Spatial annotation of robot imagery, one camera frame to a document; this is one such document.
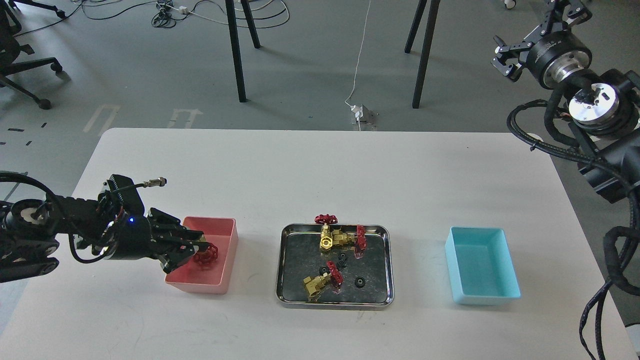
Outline brass valve top red handle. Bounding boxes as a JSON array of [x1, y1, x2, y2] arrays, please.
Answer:
[[314, 214, 338, 253]]

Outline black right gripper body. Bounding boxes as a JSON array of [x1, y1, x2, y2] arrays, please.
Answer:
[[527, 30, 593, 90]]

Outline brass valve side red handle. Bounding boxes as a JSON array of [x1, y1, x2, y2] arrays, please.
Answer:
[[331, 225, 367, 259]]

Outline light blue plastic box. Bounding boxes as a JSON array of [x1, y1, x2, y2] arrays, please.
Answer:
[[445, 227, 522, 306]]

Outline pink plastic box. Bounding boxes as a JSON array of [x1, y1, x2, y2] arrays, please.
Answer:
[[165, 216, 239, 294]]

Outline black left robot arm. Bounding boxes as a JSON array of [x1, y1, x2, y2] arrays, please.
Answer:
[[0, 171, 217, 283]]

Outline shiny metal tray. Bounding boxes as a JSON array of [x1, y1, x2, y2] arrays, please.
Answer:
[[275, 223, 394, 310]]

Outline white power adapter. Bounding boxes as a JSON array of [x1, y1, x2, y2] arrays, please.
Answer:
[[349, 104, 375, 126]]

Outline white cable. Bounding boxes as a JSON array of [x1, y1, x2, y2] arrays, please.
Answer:
[[345, 0, 373, 132]]

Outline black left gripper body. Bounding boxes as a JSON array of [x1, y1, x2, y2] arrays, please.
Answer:
[[104, 209, 167, 261]]

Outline black office chair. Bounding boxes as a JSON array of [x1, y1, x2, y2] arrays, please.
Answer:
[[0, 0, 68, 110]]

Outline black floor cables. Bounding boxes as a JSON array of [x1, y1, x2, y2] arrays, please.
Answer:
[[10, 0, 291, 30]]

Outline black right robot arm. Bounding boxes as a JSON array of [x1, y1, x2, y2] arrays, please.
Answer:
[[491, 0, 640, 360]]

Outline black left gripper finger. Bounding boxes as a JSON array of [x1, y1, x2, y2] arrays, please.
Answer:
[[148, 209, 205, 244], [158, 241, 210, 274]]

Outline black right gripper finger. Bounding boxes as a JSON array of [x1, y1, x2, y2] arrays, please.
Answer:
[[491, 27, 542, 82], [544, 0, 593, 35]]

